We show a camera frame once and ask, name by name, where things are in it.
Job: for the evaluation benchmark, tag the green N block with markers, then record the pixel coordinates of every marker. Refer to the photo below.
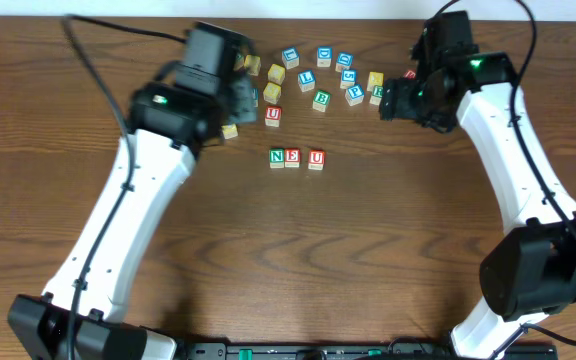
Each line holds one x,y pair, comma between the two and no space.
277,158

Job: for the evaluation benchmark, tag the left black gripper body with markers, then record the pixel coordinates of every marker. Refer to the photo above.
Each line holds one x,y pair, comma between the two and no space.
243,93

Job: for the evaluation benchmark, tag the yellow C block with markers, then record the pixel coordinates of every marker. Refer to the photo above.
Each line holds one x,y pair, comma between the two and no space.
276,74

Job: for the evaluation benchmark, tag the blue D block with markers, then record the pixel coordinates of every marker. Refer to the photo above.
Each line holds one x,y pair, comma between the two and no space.
324,57

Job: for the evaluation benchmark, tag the yellow block top row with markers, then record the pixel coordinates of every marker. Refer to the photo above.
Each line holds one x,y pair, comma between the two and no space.
252,64

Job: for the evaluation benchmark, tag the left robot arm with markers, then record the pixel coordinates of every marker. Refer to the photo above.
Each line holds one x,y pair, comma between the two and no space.
80,314

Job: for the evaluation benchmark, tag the yellow K block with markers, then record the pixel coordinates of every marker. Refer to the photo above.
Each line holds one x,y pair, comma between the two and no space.
374,79

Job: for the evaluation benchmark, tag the red M block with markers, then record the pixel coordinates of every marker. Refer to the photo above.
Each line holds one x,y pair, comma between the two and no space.
410,74

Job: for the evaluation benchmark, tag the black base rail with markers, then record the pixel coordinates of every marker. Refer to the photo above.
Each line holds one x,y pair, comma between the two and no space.
400,350

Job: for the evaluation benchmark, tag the green B block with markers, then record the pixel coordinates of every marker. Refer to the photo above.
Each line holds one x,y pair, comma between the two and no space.
321,100

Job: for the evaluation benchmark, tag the red u block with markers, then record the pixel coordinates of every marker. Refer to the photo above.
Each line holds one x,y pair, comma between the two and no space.
273,115
316,160

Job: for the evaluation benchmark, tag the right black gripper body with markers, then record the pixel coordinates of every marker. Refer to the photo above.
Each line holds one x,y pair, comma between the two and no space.
392,100

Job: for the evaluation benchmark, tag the green R block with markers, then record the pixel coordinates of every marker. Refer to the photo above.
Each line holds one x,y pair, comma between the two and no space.
376,95

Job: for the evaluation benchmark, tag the blue L block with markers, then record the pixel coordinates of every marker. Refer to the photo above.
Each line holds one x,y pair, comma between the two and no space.
306,81

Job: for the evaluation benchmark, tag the blue 5 block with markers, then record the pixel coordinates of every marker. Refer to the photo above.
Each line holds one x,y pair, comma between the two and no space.
348,78

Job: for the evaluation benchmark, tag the blue T block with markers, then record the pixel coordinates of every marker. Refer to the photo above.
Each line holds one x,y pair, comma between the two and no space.
255,96

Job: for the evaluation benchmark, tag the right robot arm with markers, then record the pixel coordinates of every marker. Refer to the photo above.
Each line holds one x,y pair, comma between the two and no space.
531,274

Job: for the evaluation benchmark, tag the blue P block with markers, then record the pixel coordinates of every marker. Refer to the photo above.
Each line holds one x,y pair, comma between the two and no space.
354,95

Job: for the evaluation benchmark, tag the blue block top row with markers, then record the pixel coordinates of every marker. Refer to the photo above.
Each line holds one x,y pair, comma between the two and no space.
290,58

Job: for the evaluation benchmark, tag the yellow S block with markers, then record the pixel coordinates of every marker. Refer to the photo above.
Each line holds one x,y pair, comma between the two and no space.
272,93

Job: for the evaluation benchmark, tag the yellow O block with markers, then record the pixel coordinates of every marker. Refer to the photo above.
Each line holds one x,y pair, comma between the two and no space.
229,131

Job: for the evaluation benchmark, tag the red E block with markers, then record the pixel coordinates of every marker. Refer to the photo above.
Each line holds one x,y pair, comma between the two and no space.
292,158

